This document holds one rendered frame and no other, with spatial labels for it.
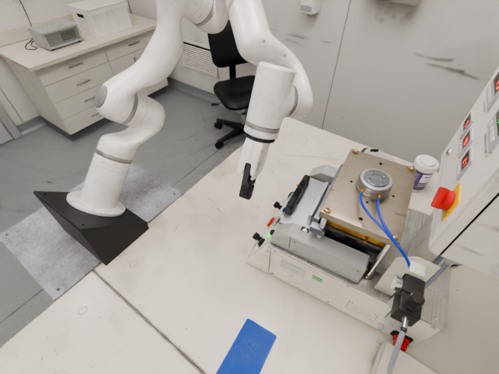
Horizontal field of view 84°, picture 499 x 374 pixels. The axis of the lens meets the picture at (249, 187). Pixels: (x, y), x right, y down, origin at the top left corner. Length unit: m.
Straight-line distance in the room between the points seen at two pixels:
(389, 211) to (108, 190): 0.86
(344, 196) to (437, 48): 1.60
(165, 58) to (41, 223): 0.80
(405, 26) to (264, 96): 1.66
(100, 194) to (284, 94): 0.71
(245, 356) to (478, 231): 0.63
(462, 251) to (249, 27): 0.63
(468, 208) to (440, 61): 1.73
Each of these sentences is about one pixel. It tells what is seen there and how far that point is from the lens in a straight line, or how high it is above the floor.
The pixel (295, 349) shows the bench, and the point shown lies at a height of 0.75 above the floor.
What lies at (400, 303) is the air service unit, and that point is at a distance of 0.64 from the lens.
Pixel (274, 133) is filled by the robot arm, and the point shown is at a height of 1.25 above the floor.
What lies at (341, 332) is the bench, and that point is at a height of 0.75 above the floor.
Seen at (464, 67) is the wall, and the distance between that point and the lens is 2.22.
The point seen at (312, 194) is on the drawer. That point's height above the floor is 0.97.
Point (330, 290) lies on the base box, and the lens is 0.88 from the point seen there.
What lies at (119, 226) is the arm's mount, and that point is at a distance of 1.03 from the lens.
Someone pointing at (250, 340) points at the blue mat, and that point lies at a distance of 0.90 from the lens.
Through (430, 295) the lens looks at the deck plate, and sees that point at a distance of 0.88.
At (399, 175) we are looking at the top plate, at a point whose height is 1.11.
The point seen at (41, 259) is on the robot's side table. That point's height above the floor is 0.75.
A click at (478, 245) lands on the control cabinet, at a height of 1.22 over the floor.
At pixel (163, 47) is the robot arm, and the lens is 0.97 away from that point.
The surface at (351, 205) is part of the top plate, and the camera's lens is 0.71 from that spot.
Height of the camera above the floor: 1.62
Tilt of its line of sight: 46 degrees down
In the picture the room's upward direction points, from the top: straight up
